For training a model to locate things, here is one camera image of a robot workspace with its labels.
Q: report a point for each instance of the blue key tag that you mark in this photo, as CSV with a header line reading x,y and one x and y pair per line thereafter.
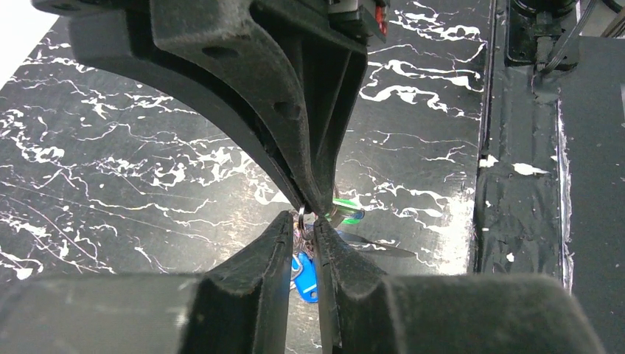
x,y
303,277

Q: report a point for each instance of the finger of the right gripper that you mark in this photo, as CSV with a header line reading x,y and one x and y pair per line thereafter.
x,y
329,67
117,37

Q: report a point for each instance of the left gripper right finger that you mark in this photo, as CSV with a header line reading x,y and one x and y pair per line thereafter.
x,y
362,309

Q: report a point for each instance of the green key tag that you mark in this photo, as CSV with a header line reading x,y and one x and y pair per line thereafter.
x,y
345,212

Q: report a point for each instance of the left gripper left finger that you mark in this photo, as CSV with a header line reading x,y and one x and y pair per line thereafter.
x,y
240,306

